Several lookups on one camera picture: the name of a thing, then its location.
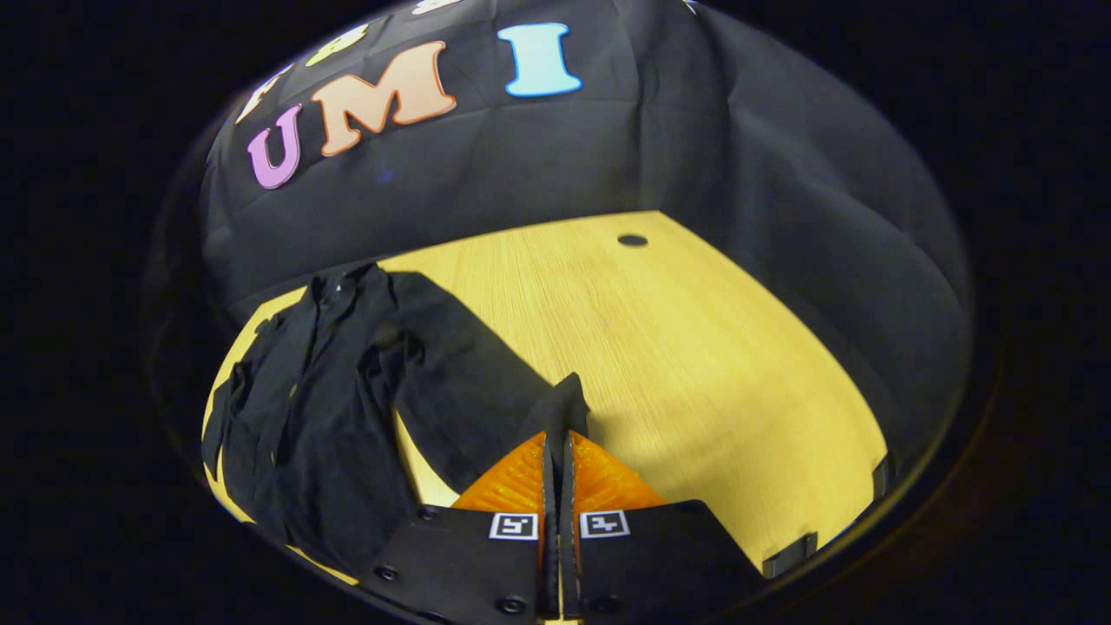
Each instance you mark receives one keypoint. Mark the black button jacket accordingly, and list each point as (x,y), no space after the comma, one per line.
(338,417)

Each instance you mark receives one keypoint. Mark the black table edge clamp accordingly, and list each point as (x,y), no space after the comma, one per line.
(882,477)
(790,555)

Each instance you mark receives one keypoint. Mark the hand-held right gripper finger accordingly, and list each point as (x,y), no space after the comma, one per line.
(549,555)
(568,555)

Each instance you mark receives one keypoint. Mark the black backdrop cloth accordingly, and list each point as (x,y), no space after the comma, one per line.
(608,148)

